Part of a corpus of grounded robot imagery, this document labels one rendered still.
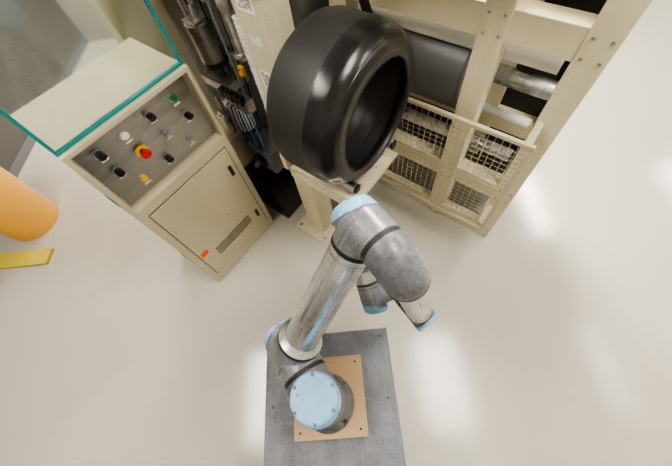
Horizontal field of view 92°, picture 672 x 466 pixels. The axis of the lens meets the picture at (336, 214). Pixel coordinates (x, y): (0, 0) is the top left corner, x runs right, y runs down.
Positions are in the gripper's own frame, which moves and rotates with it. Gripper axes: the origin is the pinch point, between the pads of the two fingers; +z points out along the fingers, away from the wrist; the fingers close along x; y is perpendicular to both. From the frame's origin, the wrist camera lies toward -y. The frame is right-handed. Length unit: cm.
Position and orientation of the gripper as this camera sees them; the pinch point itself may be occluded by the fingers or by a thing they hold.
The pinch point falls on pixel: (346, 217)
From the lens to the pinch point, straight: 114.7
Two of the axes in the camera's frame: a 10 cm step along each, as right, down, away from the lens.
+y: 3.2, -1.8, 9.3
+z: -2.9, -9.5, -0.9
